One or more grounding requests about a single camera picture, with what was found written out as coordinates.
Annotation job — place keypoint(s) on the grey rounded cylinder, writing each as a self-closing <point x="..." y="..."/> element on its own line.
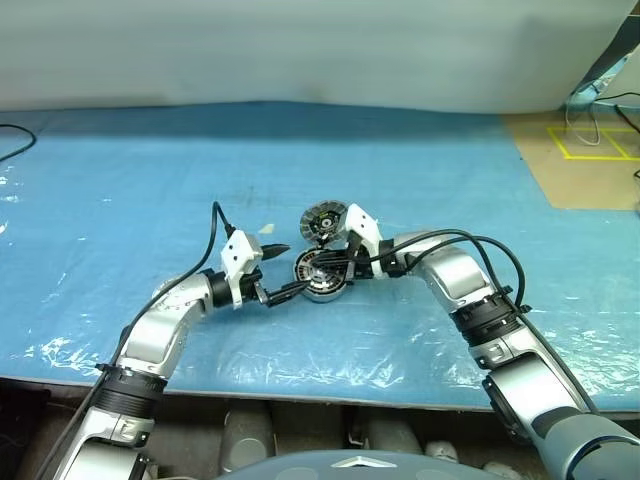
<point x="247" y="435"/>
<point x="390" y="437"/>

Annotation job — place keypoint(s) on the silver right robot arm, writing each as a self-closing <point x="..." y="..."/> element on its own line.
<point x="450" y="270"/>

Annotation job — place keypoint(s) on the grey robot torso silver emblem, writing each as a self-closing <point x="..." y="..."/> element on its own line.
<point x="350" y="467"/>

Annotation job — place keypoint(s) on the small white scrap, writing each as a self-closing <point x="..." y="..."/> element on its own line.
<point x="266" y="229"/>

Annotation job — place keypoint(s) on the blue wrapped stand leg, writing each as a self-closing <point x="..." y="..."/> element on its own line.
<point x="597" y="75"/>

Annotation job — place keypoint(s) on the blue foam mat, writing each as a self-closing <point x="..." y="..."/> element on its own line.
<point x="150" y="175"/>

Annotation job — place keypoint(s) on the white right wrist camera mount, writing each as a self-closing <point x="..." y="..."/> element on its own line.
<point x="362" y="222"/>

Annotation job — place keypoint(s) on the silver motor stator copper windings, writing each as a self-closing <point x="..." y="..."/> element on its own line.
<point x="325" y="296"/>

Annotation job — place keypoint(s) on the dark diagonal strut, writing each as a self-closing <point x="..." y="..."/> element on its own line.
<point x="607" y="50"/>

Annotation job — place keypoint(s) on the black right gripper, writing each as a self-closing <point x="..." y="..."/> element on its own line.
<point x="360" y="265"/>

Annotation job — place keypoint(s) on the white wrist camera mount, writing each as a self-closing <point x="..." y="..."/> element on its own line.
<point x="362" y="222"/>
<point x="239" y="252"/>

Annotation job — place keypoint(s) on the white shoe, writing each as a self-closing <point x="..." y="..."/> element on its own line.
<point x="500" y="470"/>
<point x="444" y="451"/>

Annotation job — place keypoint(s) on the brown cardboard sheet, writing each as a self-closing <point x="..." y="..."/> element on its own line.
<point x="575" y="180"/>

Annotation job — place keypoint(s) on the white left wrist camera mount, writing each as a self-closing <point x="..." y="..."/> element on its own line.
<point x="239" y="252"/>

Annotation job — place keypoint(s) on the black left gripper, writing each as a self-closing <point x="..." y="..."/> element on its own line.
<point x="250" y="287"/>

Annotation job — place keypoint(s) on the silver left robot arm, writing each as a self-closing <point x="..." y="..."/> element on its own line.
<point x="155" y="330"/>

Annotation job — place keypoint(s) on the black motor rotor wheel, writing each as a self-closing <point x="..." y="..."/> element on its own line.
<point x="316" y="280"/>

